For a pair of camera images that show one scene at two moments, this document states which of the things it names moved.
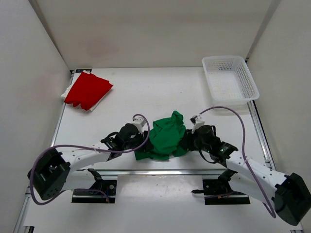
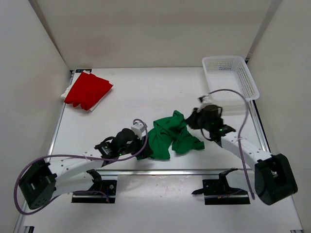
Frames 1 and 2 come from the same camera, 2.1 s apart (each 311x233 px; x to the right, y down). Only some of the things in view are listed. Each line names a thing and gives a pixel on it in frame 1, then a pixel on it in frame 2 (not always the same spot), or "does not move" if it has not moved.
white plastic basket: x=228 y=79 does not move
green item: x=165 y=139 does not move
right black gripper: x=186 y=143 to x=192 y=119
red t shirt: x=89 y=90 does not move
